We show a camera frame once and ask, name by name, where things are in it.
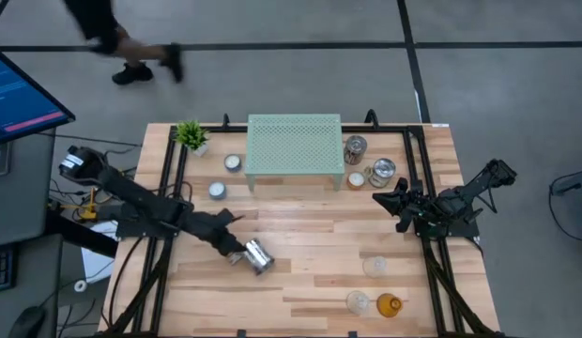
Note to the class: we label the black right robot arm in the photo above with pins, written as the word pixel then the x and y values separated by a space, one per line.
pixel 479 185

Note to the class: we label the white paper sheet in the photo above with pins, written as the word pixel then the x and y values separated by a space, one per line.
pixel 96 263

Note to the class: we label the grey desk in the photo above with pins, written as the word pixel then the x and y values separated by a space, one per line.
pixel 23 202

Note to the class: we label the person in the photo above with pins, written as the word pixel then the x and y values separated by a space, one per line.
pixel 94 19

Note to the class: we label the amber glass bottle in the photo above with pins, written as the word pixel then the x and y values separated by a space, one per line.
pixel 389 305

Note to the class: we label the computer monitor with blue screen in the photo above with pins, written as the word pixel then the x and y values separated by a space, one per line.
pixel 19 98

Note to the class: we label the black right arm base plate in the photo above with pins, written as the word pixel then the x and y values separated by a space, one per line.
pixel 460 230

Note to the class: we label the glass jar with metal lid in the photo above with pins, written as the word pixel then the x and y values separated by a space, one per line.
pixel 259 256

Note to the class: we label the glass jar with paper tag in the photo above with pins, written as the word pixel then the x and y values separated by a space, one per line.
pixel 382 172

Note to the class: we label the black metal rig frame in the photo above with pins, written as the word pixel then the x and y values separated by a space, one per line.
pixel 380 128

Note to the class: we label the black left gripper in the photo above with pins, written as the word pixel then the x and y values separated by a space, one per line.
pixel 211 224

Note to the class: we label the white tape roll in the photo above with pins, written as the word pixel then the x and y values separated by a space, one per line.
pixel 80 285

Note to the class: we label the black keyboard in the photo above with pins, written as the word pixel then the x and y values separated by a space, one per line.
pixel 2 267

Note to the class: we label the candle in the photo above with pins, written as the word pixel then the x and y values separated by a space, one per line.
pixel 233 163
pixel 356 180
pixel 217 190

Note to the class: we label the black desk support bar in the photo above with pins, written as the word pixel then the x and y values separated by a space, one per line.
pixel 84 237

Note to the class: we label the green perforated metal shelf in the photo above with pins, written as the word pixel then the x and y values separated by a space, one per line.
pixel 295 145

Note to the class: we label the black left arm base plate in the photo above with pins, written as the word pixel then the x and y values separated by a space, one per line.
pixel 141 231

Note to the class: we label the black computer mouse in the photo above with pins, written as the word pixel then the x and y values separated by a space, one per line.
pixel 27 323

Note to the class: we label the yellow clamp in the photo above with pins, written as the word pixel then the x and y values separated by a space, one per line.
pixel 89 212

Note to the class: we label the glass jar with brown contents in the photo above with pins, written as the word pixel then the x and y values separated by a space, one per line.
pixel 355 149

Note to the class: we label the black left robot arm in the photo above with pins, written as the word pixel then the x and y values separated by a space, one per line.
pixel 141 202

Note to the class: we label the small potted green plant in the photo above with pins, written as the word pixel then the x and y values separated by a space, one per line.
pixel 191 133

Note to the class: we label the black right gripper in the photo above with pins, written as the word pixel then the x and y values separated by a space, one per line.
pixel 418 209

